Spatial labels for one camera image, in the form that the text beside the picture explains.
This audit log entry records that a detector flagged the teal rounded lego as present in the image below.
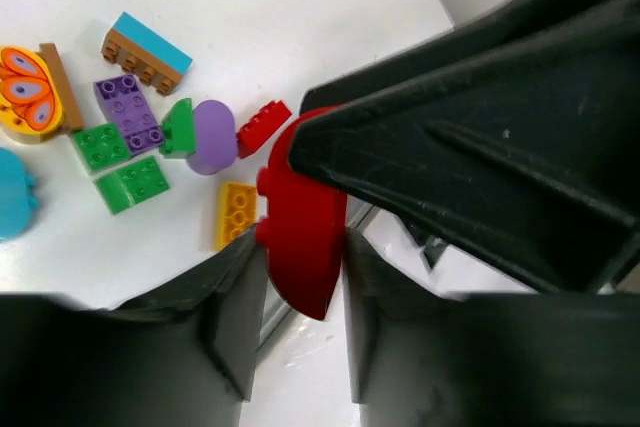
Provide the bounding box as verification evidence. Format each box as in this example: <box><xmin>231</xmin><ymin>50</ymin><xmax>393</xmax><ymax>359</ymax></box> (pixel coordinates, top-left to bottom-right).
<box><xmin>0</xmin><ymin>148</ymin><xmax>39</xmax><ymax>241</ymax></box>

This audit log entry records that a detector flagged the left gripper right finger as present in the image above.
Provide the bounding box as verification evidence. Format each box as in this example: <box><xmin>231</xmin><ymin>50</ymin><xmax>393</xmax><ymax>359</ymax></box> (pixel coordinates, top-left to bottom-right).
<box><xmin>289</xmin><ymin>0</ymin><xmax>639</xmax><ymax>292</ymax></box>

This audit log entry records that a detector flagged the purple flat lego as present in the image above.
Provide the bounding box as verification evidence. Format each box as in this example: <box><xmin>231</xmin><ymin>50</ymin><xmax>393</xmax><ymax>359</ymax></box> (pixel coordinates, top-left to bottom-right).
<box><xmin>94</xmin><ymin>74</ymin><xmax>165</xmax><ymax>156</ymax></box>

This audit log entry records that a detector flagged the brown long lego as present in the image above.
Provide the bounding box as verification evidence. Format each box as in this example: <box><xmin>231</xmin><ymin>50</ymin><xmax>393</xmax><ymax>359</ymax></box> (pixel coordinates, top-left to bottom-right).
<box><xmin>38</xmin><ymin>43</ymin><xmax>85</xmax><ymax>134</ymax></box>

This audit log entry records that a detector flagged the green square lego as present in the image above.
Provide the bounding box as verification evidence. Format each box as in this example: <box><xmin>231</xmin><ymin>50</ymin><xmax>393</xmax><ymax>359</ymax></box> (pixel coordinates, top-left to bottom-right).
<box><xmin>71</xmin><ymin>123</ymin><xmax>132</xmax><ymax>174</ymax></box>

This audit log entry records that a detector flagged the lilac rounded lego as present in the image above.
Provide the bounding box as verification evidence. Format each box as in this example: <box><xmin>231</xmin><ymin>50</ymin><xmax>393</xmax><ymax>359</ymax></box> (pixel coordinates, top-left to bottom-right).
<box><xmin>187</xmin><ymin>100</ymin><xmax>238</xmax><ymax>176</ymax></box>

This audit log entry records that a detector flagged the brown teal lego brick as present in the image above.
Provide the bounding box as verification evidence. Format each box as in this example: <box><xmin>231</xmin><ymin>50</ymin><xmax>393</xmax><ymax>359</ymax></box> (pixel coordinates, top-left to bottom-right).
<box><xmin>101</xmin><ymin>12</ymin><xmax>193</xmax><ymax>96</ymax></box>

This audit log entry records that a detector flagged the green curved lego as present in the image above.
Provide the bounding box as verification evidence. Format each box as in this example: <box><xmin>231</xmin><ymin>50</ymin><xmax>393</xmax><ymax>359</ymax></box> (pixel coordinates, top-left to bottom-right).
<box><xmin>94</xmin><ymin>156</ymin><xmax>170</xmax><ymax>215</ymax></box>

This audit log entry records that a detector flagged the yellow lego brick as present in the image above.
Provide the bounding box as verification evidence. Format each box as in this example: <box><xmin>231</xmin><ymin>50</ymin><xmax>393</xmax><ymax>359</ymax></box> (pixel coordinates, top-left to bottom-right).
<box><xmin>213</xmin><ymin>182</ymin><xmax>257</xmax><ymax>251</ymax></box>

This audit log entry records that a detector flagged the green rounded lego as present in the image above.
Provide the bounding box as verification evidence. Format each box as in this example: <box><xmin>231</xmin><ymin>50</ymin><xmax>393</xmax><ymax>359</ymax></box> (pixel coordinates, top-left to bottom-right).
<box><xmin>159</xmin><ymin>98</ymin><xmax>196</xmax><ymax>159</ymax></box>

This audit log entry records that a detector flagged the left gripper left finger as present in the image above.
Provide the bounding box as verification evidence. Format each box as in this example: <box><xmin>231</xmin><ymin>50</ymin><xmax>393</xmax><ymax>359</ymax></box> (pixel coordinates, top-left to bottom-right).
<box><xmin>1</xmin><ymin>230</ymin><xmax>639</xmax><ymax>426</ymax></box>

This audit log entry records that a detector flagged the red lego brick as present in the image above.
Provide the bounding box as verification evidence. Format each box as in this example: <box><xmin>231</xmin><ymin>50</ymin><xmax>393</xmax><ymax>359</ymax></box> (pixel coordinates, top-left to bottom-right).
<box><xmin>256</xmin><ymin>107</ymin><xmax>347</xmax><ymax>320</ymax></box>
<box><xmin>236</xmin><ymin>100</ymin><xmax>292</xmax><ymax>159</ymax></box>

